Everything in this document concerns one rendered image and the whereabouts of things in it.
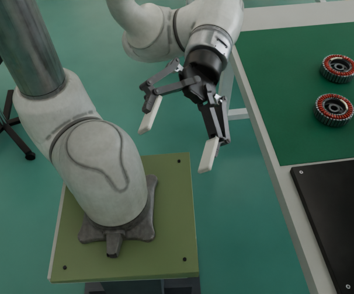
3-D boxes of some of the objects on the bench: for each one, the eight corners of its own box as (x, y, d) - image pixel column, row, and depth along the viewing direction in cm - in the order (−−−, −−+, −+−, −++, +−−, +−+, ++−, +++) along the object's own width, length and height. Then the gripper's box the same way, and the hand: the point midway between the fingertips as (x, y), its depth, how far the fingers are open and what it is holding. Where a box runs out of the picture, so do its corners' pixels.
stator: (360, 81, 123) (364, 73, 120) (328, 86, 121) (332, 77, 118) (344, 59, 129) (348, 51, 126) (313, 63, 128) (317, 55, 125)
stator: (323, 130, 110) (327, 122, 107) (306, 104, 116) (309, 95, 113) (357, 123, 111) (362, 115, 108) (339, 98, 118) (343, 89, 115)
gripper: (167, 10, 66) (127, 104, 55) (260, 90, 76) (240, 182, 66) (144, 31, 71) (103, 120, 61) (233, 103, 82) (212, 189, 71)
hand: (177, 146), depth 64 cm, fingers open, 13 cm apart
